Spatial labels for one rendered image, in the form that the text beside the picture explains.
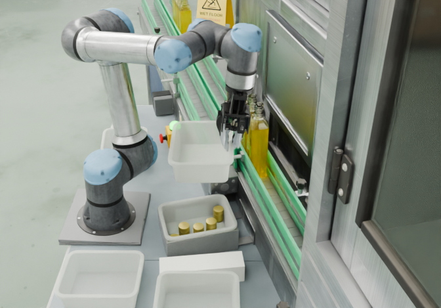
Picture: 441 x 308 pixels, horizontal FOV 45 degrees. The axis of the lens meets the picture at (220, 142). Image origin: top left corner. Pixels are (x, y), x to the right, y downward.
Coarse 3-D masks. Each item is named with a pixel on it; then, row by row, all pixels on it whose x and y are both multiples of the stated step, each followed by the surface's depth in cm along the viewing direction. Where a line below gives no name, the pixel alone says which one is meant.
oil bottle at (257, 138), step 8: (256, 120) 161; (264, 120) 162; (256, 128) 161; (264, 128) 162; (248, 136) 166; (256, 136) 163; (264, 136) 163; (248, 144) 168; (256, 144) 164; (264, 144) 165; (248, 152) 169; (256, 152) 166; (264, 152) 167; (256, 160) 168; (264, 160) 169; (256, 168) 169; (264, 168) 170; (264, 176) 172
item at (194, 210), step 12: (168, 204) 167; (180, 204) 168; (192, 204) 170; (204, 204) 171; (216, 204) 172; (228, 204) 167; (168, 216) 169; (180, 216) 170; (192, 216) 172; (204, 216) 173; (228, 216) 165; (168, 228) 168; (192, 228) 168; (204, 228) 168; (228, 228) 158; (168, 240) 158
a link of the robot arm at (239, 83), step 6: (228, 72) 130; (228, 78) 131; (234, 78) 130; (240, 78) 129; (246, 78) 129; (252, 78) 131; (228, 84) 132; (234, 84) 130; (240, 84) 130; (246, 84) 130; (252, 84) 132; (240, 90) 132; (246, 90) 132
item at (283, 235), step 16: (160, 0) 302; (176, 32) 265; (240, 144) 173; (240, 160) 175; (256, 176) 159; (256, 192) 161; (272, 208) 147; (272, 224) 149; (288, 240) 137; (288, 256) 139
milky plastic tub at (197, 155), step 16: (176, 128) 152; (192, 128) 155; (208, 128) 155; (176, 144) 148; (192, 144) 157; (208, 144) 157; (176, 160) 146; (192, 160) 151; (208, 160) 150; (224, 160) 150; (176, 176) 141; (192, 176) 140; (208, 176) 140; (224, 176) 141
